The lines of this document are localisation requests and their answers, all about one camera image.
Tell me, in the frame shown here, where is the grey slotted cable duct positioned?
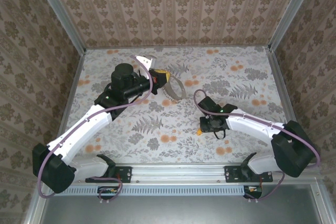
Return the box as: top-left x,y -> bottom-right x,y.
48,185 -> 246,196

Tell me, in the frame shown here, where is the grey metal sheet panel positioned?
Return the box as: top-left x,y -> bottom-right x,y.
39,184 -> 326,224

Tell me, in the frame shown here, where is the aluminium frame post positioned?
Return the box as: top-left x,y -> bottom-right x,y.
267,0 -> 320,53
30,0 -> 87,55

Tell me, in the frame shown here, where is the grey coil wristband keyring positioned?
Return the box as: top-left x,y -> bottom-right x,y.
163,76 -> 187,102

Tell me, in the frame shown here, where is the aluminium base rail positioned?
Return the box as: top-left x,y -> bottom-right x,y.
38,163 -> 322,184

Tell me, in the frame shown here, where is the black controller board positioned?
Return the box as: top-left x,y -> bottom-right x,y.
243,185 -> 264,199
97,186 -> 119,200

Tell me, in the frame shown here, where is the aluminium side rail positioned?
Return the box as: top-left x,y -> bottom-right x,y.
264,47 -> 322,172
49,48 -> 87,167

